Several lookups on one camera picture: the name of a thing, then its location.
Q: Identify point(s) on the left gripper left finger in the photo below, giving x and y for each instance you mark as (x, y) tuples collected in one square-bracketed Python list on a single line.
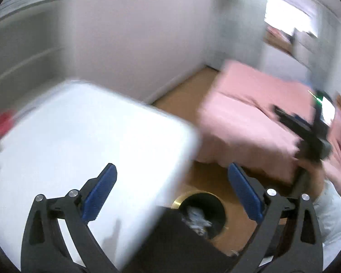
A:
[(43, 247)]

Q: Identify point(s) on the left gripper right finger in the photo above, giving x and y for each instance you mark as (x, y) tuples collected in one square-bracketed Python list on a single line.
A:
[(299, 248)]

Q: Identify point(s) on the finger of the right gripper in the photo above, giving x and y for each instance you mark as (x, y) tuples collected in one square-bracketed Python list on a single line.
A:
[(293, 122)]

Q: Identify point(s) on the white sleeved forearm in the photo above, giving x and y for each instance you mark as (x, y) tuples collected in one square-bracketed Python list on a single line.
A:
[(327, 208)]

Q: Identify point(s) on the black gold trash bin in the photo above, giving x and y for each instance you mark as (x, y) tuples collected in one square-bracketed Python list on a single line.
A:
[(181, 239)]

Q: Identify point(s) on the white desk hutch shelf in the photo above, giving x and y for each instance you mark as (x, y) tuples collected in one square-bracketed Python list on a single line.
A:
[(32, 52)]

